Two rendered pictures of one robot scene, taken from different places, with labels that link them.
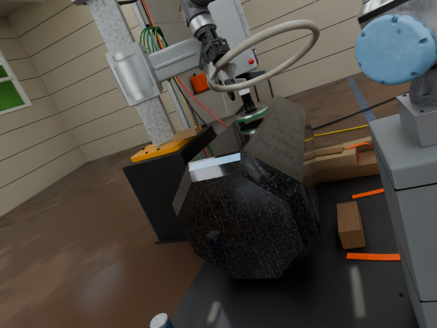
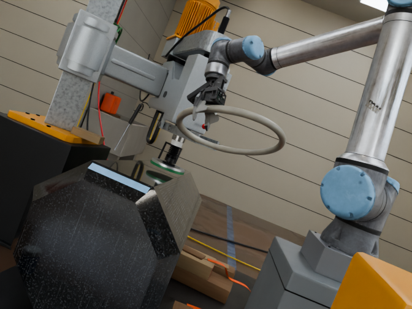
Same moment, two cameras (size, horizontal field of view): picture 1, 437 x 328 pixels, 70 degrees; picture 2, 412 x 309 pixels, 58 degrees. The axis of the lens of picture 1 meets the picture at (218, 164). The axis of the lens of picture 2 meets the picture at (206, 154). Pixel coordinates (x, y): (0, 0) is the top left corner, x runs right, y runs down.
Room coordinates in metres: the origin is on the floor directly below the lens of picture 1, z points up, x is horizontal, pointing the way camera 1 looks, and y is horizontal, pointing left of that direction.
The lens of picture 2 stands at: (-0.17, 0.35, 1.13)
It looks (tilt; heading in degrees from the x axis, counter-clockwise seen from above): 3 degrees down; 338
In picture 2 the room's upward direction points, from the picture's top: 22 degrees clockwise
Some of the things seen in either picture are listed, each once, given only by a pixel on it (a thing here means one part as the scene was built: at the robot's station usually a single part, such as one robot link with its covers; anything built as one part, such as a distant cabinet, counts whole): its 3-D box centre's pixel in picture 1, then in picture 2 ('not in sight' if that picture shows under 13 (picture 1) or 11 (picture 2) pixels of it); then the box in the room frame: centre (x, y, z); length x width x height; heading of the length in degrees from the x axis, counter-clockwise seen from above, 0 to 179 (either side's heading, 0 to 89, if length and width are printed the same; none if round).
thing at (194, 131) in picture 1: (186, 133); (87, 135); (2.43, 0.14, 0.81); 0.20 x 0.10 x 0.05; 68
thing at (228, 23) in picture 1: (224, 43); (191, 95); (2.06, -0.32, 1.30); 0.36 x 0.22 x 0.45; 0
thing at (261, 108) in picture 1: (251, 112); (168, 164); (1.98, -0.32, 0.85); 0.21 x 0.21 x 0.01
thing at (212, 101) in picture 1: (226, 108); (113, 145); (5.35, -0.49, 0.43); 1.30 x 0.62 x 0.86; 156
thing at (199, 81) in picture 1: (201, 81); (111, 103); (5.33, -0.25, 1.00); 0.50 x 0.22 x 0.33; 156
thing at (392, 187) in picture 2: not in sight; (368, 197); (0.76, -0.63, 1.12); 0.17 x 0.15 x 0.18; 119
